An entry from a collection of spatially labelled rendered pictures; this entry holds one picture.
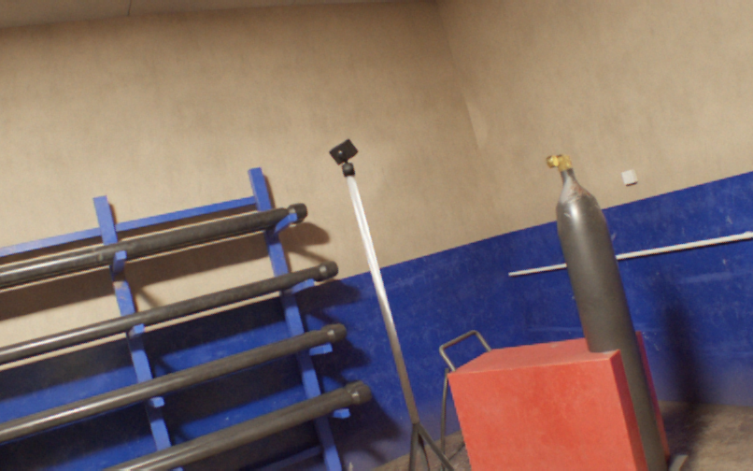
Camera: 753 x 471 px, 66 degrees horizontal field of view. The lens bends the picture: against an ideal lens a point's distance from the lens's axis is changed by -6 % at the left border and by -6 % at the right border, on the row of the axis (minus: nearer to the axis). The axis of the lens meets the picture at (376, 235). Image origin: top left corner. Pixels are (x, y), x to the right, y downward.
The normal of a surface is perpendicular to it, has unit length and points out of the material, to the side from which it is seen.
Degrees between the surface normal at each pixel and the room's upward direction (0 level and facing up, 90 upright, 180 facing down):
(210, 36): 90
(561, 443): 90
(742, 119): 90
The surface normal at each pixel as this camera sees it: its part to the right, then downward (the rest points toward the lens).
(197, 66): 0.45, -0.15
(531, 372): -0.66, 0.15
